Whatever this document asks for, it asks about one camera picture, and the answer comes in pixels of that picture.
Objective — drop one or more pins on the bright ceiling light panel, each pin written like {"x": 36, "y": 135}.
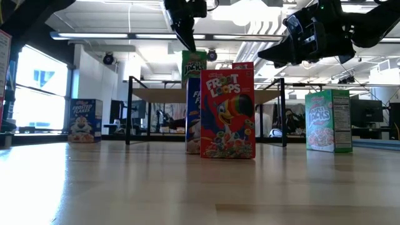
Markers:
{"x": 247, "y": 12}

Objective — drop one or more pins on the white ceiling air unit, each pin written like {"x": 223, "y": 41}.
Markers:
{"x": 173, "y": 48}

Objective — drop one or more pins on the black-framed wooden shelf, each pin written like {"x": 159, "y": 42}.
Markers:
{"x": 162, "y": 95}

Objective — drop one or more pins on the black dome ceiling camera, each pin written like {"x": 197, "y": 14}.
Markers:
{"x": 108, "y": 59}
{"x": 212, "y": 56}

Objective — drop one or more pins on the blue mat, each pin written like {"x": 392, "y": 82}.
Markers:
{"x": 375, "y": 144}

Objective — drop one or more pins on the white ceiling ducts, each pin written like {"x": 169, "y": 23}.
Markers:
{"x": 247, "y": 53}

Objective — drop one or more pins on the large bright window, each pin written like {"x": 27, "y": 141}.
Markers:
{"x": 37, "y": 106}

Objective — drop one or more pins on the blue Frosted Flakes cereal box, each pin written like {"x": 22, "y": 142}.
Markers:
{"x": 85, "y": 122}
{"x": 193, "y": 118}

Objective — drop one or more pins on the red Froot Loops cereal box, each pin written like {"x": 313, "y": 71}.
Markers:
{"x": 228, "y": 118}
{"x": 243, "y": 66}

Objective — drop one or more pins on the small grey block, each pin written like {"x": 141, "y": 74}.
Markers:
{"x": 6, "y": 140}

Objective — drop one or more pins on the black background robot arm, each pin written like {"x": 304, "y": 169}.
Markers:
{"x": 162, "y": 120}

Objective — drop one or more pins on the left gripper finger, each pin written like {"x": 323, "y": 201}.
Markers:
{"x": 187, "y": 31}

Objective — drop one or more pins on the black track spotlights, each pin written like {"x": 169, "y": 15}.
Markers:
{"x": 345, "y": 80}

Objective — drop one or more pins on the green Apple Jacks cereal box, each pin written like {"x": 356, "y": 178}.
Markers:
{"x": 193, "y": 67}
{"x": 325, "y": 125}

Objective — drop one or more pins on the long linear ceiling light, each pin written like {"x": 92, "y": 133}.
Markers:
{"x": 103, "y": 35}

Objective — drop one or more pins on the person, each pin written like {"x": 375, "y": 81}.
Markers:
{"x": 292, "y": 122}
{"x": 179, "y": 123}

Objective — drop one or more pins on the white ceiling vent box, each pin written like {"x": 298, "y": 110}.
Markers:
{"x": 383, "y": 65}

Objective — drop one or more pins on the black computer monitor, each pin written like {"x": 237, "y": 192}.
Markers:
{"x": 139, "y": 109}
{"x": 116, "y": 111}
{"x": 367, "y": 111}
{"x": 394, "y": 118}

